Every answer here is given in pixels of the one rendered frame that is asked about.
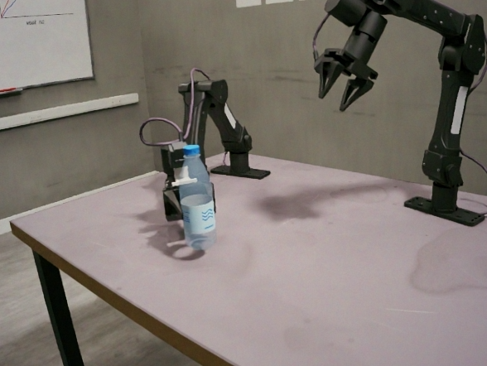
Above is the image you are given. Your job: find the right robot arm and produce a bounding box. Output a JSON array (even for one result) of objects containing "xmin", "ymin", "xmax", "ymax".
[{"xmin": 161, "ymin": 79, "xmax": 271, "ymax": 187}]

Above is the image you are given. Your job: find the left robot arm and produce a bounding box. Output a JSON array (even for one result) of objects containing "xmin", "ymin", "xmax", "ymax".
[{"xmin": 325, "ymin": 0, "xmax": 485, "ymax": 227}]

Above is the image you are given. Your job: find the clear plastic water bottle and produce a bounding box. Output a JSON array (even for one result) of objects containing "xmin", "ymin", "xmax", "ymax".
[{"xmin": 179, "ymin": 153, "xmax": 217, "ymax": 250}]

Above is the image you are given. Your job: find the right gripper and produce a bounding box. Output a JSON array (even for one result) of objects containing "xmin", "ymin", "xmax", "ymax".
[{"xmin": 162, "ymin": 168, "xmax": 216, "ymax": 222}]

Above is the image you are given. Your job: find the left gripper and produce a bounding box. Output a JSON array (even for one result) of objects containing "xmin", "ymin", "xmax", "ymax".
[{"xmin": 319, "ymin": 31, "xmax": 379, "ymax": 112}]

